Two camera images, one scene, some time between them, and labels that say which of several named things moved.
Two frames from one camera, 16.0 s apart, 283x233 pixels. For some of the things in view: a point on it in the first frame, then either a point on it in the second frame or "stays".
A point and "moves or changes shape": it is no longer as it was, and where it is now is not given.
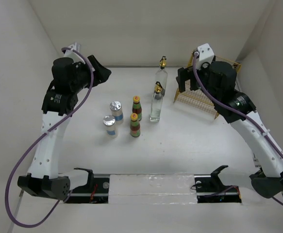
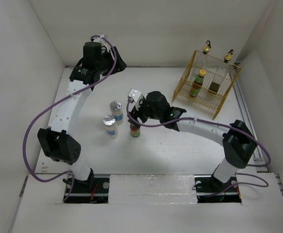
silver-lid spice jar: [109, 122] stays
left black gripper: [101, 74] -> [119, 66]
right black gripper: [185, 74] -> [135, 114]
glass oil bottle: [157, 103] moves or changes shape
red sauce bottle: [137, 108] moves or changes shape
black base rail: [96, 189] stays
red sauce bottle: [135, 126] stays
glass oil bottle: [161, 75] -> [206, 62]
